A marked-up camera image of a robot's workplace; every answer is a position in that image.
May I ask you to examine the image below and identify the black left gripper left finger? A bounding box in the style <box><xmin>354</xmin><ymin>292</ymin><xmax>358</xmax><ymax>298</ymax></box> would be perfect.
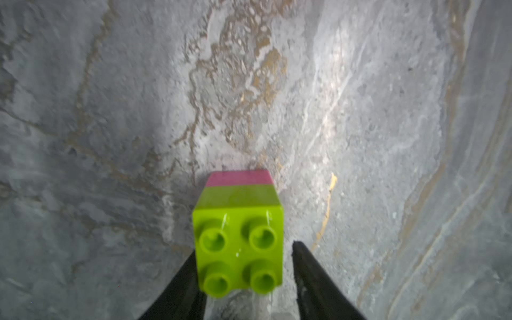
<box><xmin>139</xmin><ymin>251</ymin><xmax>207</xmax><ymax>320</ymax></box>

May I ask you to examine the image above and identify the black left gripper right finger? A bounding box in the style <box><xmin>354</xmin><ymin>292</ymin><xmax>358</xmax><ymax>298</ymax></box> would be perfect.
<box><xmin>292</xmin><ymin>241</ymin><xmax>365</xmax><ymax>319</ymax></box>

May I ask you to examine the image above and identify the green lego brick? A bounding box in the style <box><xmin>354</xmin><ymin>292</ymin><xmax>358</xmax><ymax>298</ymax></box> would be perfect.
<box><xmin>192</xmin><ymin>184</ymin><xmax>284</xmax><ymax>298</ymax></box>

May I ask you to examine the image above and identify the magenta lego brick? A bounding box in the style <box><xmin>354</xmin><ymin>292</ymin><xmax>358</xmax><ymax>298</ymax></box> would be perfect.
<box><xmin>205</xmin><ymin>169</ymin><xmax>273</xmax><ymax>187</ymax></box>

